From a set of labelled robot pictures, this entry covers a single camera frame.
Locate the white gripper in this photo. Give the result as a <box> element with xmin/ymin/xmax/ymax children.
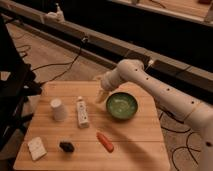
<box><xmin>96</xmin><ymin>71</ymin><xmax>121</xmax><ymax>103</ymax></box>

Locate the white ceramic cup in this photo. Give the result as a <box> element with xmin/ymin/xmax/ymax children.
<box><xmin>50</xmin><ymin>98</ymin><xmax>68</xmax><ymax>122</ymax></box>

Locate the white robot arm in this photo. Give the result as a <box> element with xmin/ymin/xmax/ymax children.
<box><xmin>97</xmin><ymin>59</ymin><xmax>213</xmax><ymax>171</ymax></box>

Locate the green ceramic bowl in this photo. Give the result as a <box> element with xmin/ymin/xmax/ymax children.
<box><xmin>106</xmin><ymin>92</ymin><xmax>138</xmax><ymax>120</ymax></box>

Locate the black eraser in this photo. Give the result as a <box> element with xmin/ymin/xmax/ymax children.
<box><xmin>59</xmin><ymin>142</ymin><xmax>75</xmax><ymax>152</ymax></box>

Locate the white tube with label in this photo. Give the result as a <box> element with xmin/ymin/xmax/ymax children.
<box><xmin>76</xmin><ymin>96</ymin><xmax>89</xmax><ymax>128</ymax></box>

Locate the orange carrot toy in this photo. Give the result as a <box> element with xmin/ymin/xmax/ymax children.
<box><xmin>96</xmin><ymin>132</ymin><xmax>114</xmax><ymax>153</ymax></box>

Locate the white sponge block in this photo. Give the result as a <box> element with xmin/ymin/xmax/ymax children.
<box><xmin>27</xmin><ymin>137</ymin><xmax>47</xmax><ymax>161</ymax></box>

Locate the black cable on floor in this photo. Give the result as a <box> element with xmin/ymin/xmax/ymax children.
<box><xmin>31</xmin><ymin>37</ymin><xmax>88</xmax><ymax>84</ymax></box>

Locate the black stand frame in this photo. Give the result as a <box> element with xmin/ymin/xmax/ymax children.
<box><xmin>0</xmin><ymin>14</ymin><xmax>42</xmax><ymax>152</ymax></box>

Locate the white device on rail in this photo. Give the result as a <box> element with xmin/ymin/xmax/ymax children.
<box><xmin>46</xmin><ymin>3</ymin><xmax>65</xmax><ymax>22</ymax></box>

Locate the black cables right floor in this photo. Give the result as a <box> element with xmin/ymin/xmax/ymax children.
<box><xmin>158</xmin><ymin>108</ymin><xmax>204</xmax><ymax>171</ymax></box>

